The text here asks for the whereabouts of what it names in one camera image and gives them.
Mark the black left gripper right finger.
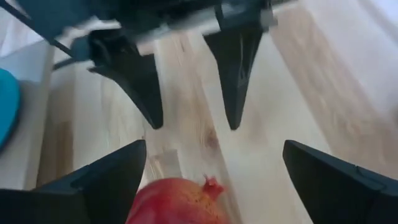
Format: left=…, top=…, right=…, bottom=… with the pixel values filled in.
left=282, top=139, right=398, bottom=224

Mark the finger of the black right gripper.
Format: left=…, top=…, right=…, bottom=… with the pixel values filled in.
left=203, top=25, right=265, bottom=131
left=88, top=28, right=165, bottom=131

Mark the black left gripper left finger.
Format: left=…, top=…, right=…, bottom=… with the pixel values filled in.
left=0, top=139, right=147, bottom=224

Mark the large red pomegranate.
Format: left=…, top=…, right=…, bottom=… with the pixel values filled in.
left=125, top=174, right=230, bottom=224

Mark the blue collapsible bowl grey rim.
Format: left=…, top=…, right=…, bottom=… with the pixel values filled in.
left=0, top=68, right=22, bottom=152

